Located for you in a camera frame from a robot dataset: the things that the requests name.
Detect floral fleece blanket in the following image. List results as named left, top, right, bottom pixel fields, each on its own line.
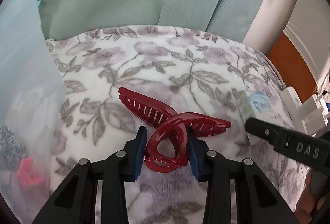
left=45, top=25, right=310, bottom=224

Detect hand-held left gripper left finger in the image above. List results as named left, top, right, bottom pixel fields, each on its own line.
left=37, top=126, right=148, bottom=224

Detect clear plastic container blue handles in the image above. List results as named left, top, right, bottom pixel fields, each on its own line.
left=0, top=0, right=67, bottom=214

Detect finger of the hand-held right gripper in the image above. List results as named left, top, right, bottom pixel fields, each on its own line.
left=244, top=117, right=280, bottom=150

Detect white power strip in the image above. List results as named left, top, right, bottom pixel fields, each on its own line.
left=280, top=86, right=310, bottom=134

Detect red hair claw clip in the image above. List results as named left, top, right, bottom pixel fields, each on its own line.
left=118, top=87, right=232, bottom=175
left=17, top=158, right=44, bottom=186

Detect small blue white box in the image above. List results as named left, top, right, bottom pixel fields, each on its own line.
left=237, top=90, right=280, bottom=124

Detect orange wooden board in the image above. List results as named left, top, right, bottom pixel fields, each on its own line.
left=267, top=33, right=319, bottom=93

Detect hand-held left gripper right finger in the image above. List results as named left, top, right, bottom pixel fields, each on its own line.
left=187, top=126, right=294, bottom=224

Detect person's right hand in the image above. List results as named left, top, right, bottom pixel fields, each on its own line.
left=295, top=170, right=326, bottom=224

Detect black white spotted scrunchie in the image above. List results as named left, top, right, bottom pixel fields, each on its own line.
left=0, top=125, right=27, bottom=170

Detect white charger plug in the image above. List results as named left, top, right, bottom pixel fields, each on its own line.
left=302, top=94, right=330, bottom=132

